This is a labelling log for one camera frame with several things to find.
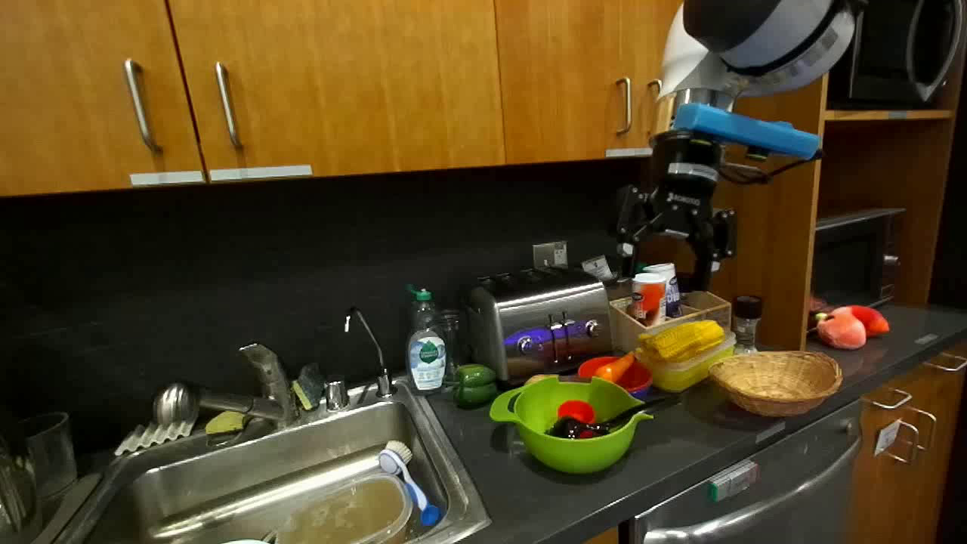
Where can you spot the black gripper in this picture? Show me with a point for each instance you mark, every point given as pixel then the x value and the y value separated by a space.
pixel 682 191

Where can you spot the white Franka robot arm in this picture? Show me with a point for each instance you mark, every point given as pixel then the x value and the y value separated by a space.
pixel 774 35

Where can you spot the wicker basket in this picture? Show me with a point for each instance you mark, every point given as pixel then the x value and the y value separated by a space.
pixel 774 381

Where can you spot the white canister blue label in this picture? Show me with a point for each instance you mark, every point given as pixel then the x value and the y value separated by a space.
pixel 671 290

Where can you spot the white canister red label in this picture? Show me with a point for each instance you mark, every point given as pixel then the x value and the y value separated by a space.
pixel 648 302

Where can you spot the wooden crate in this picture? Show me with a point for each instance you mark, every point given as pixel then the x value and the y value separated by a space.
pixel 706 305

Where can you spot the black pepper grinder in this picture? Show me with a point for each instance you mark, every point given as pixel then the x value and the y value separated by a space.
pixel 746 323

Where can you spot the yellow-green plastic container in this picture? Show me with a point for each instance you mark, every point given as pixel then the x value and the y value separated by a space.
pixel 690 369

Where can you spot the red bowl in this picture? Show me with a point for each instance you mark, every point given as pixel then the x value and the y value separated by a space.
pixel 635 376

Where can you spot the orange toy carrot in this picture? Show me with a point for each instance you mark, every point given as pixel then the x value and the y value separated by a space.
pixel 612 369

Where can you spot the blue bowl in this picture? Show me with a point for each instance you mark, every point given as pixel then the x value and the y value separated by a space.
pixel 640 391

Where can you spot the silver toaster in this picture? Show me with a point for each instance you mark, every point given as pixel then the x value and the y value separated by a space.
pixel 544 327

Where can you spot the steel countertop oven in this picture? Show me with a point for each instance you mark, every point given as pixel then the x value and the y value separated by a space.
pixel 849 262

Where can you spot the pink plush toy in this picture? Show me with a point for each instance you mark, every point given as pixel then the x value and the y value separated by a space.
pixel 842 331

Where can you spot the red toy vegetable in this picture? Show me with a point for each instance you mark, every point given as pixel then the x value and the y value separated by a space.
pixel 576 413

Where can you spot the wooden cabinet door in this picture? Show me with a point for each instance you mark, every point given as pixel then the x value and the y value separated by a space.
pixel 352 85
pixel 656 41
pixel 70 100
pixel 559 76

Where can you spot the red plush toy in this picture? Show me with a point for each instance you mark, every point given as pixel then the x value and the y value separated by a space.
pixel 874 323

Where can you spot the green plastic bowl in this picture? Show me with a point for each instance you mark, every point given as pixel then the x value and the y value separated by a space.
pixel 579 453

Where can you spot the green toy bell pepper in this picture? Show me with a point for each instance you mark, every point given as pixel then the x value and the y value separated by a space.
pixel 471 386

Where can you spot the stainless dishwasher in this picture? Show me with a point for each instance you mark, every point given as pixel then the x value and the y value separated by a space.
pixel 766 495

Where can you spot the dish soap bottle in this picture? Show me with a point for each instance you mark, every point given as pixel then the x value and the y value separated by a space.
pixel 427 351

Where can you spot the steel built-in microwave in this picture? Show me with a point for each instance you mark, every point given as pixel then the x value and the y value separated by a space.
pixel 908 48

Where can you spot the thin curved water tap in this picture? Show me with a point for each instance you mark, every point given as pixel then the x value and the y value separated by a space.
pixel 376 349

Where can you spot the wooden lower cabinet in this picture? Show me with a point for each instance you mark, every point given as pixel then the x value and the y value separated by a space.
pixel 910 463

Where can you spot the blue white dish brush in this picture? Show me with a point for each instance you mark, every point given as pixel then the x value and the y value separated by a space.
pixel 408 485

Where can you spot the clear plastic tub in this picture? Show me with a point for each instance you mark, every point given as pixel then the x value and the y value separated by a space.
pixel 349 514

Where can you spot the metal kitchen faucet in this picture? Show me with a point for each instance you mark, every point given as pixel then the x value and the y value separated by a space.
pixel 270 380

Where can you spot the yellow green sponge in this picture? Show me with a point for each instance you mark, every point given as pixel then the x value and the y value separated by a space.
pixel 225 422

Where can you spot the stainless steel sink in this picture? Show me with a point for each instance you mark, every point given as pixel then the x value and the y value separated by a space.
pixel 250 485

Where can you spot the metal utensil rack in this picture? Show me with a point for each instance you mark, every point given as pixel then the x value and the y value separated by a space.
pixel 152 441

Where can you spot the steel cooking pot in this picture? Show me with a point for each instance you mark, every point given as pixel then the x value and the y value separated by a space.
pixel 41 463

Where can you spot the wall power outlet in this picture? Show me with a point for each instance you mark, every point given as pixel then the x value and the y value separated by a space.
pixel 549 256

